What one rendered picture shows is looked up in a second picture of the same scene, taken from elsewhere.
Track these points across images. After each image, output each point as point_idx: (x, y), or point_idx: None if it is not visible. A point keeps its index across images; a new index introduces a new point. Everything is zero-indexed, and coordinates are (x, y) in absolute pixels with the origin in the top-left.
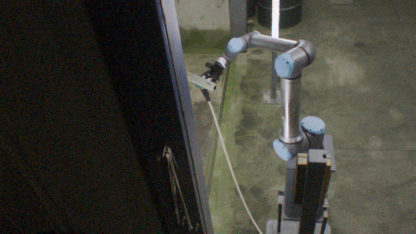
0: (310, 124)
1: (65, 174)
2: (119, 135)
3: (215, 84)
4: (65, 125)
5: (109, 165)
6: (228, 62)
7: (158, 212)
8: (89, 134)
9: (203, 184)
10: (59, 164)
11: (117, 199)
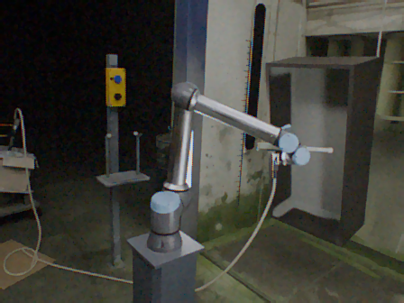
0: (167, 195)
1: None
2: (221, 87)
3: (259, 143)
4: (243, 81)
5: None
6: (285, 153)
7: (211, 161)
8: (234, 87)
9: None
10: None
11: (230, 148)
